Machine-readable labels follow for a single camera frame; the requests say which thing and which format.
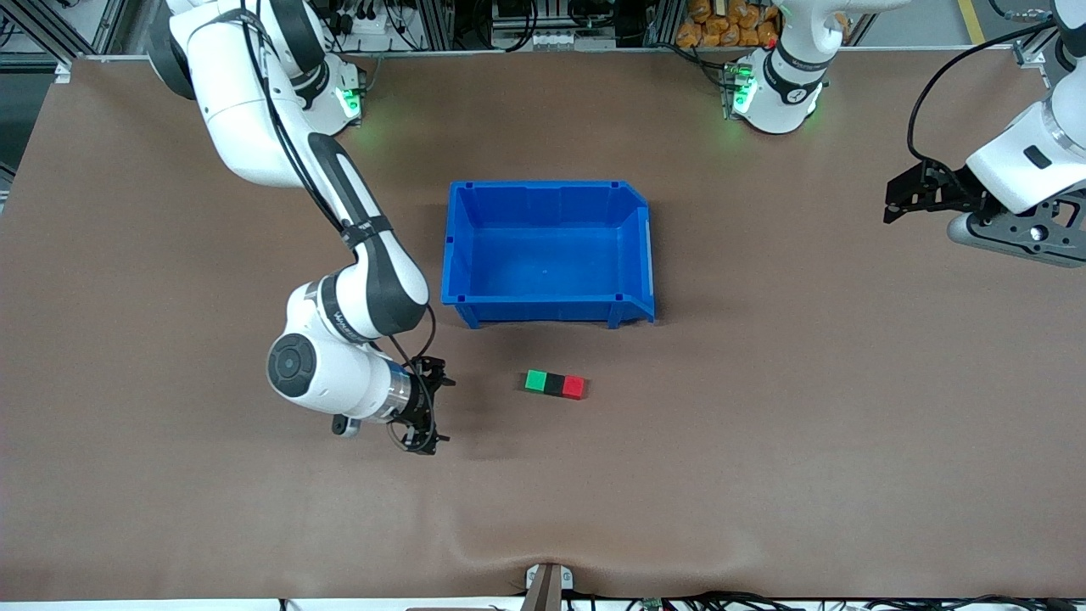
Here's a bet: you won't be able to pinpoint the blue plastic storage bin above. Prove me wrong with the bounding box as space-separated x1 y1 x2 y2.
440 180 657 330

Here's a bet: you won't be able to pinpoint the orange snack bags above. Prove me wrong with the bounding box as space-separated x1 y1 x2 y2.
675 0 783 49

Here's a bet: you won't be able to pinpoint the brown table mat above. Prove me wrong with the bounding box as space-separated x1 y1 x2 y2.
0 47 1086 603

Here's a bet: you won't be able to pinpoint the white power strip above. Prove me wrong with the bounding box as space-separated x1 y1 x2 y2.
327 10 401 41

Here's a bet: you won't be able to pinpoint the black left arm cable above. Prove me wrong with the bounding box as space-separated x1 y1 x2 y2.
906 19 1066 164

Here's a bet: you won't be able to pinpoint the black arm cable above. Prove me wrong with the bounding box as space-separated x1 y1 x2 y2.
906 19 1066 164
236 0 439 378

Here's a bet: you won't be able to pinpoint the metal table edge bracket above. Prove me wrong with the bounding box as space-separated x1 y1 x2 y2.
523 562 574 611

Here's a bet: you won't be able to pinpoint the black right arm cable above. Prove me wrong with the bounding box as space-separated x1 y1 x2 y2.
236 0 439 378

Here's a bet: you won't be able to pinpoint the aluminium frame post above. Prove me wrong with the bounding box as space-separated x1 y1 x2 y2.
418 0 452 50
647 0 681 49

